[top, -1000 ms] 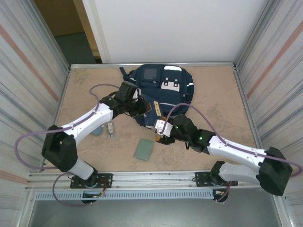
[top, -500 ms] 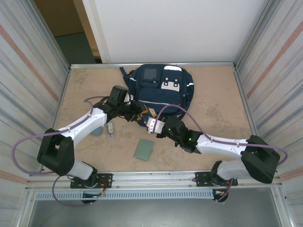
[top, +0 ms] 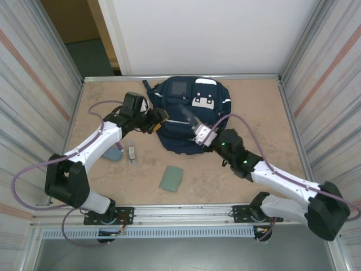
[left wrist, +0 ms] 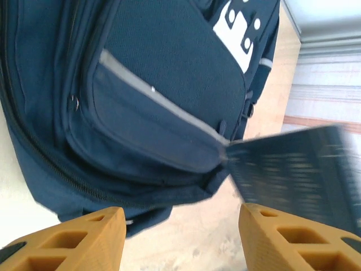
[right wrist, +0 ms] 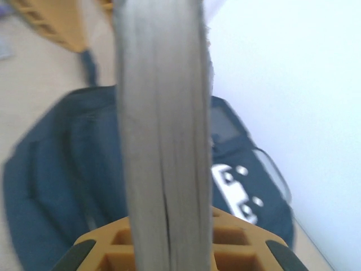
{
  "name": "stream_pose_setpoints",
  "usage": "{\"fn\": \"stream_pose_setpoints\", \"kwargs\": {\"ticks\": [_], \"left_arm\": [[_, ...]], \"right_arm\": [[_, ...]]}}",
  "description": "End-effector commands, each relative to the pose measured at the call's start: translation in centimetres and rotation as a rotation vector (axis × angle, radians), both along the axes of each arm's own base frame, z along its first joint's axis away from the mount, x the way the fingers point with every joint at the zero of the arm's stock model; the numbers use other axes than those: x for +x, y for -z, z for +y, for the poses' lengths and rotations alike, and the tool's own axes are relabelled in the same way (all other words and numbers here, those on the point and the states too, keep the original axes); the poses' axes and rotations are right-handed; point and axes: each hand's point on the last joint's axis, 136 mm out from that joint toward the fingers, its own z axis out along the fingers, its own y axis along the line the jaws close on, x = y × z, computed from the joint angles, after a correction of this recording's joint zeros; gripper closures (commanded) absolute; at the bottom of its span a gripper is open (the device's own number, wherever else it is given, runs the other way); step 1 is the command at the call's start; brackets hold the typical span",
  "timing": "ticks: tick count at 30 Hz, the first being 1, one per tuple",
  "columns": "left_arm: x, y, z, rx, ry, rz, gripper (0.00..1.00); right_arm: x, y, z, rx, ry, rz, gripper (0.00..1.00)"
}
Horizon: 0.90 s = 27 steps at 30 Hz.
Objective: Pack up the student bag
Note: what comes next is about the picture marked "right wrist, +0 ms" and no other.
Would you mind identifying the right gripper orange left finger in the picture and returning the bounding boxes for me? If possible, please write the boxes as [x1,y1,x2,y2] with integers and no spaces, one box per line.
[55,216,136,271]

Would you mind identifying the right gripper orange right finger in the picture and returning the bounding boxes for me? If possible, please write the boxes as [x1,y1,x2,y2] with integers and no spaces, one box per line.
[210,207,310,271]

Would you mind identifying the blue hardcover book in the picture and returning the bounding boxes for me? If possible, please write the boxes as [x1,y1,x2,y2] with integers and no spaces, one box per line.
[112,0,215,271]

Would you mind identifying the navy blue backpack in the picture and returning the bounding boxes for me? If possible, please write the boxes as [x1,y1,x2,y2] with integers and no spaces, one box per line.
[2,50,296,271]

